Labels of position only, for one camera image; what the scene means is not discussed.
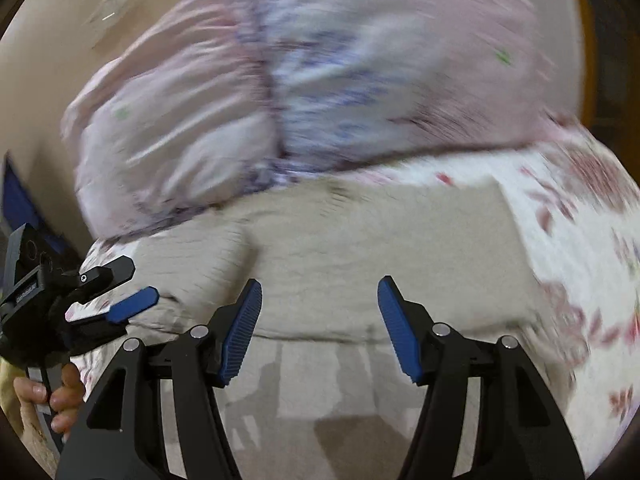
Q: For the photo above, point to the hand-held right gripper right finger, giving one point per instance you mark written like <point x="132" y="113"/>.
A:
<point x="395" y="330"/>

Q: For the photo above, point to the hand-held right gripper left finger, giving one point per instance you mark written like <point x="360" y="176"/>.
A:
<point x="242" y="330"/>

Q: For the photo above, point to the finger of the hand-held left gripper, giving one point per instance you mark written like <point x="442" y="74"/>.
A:
<point x="132" y="304"/>
<point x="112" y="270"/>

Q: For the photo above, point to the person's left hand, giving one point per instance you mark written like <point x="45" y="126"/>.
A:
<point x="67" y="395"/>

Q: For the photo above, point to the pink lavender print pillow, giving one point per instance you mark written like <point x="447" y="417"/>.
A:
<point x="170" y="125"/>

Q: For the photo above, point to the white floral bed sheet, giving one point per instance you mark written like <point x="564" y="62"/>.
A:
<point x="575" y="260"/>

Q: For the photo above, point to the pink tree print pillow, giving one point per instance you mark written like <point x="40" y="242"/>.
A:
<point x="380" y="60"/>

